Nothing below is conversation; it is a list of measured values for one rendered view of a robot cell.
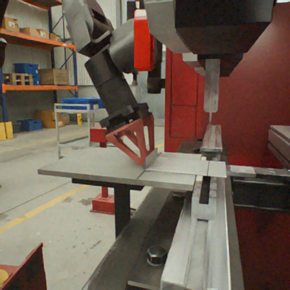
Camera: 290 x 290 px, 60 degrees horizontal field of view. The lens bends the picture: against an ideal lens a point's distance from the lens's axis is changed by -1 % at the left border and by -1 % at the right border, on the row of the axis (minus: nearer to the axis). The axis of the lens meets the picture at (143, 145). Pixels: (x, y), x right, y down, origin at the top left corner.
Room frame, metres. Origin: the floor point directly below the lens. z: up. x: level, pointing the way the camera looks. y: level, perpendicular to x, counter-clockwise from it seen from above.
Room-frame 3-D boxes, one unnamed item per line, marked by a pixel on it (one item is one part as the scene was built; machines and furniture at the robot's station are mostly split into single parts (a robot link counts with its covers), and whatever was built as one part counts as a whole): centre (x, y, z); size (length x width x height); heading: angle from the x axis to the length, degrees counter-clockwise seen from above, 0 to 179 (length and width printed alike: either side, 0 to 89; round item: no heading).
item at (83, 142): (3.89, 0.81, 0.47); 0.90 x 0.66 x 0.95; 155
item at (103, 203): (2.28, 0.37, 0.41); 0.25 x 0.20 x 0.83; 74
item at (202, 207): (0.39, -0.10, 0.99); 0.20 x 0.03 x 0.03; 164
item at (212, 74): (0.42, -0.11, 1.13); 0.10 x 0.02 x 0.10; 164
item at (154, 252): (0.30, -0.02, 0.91); 0.03 x 0.03 x 0.02
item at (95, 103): (3.74, 0.89, 0.92); 0.50 x 0.36 x 0.18; 65
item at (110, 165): (0.46, 0.03, 1.00); 0.26 x 0.18 x 0.01; 74
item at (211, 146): (0.95, -0.26, 0.92); 0.50 x 0.06 x 0.10; 164
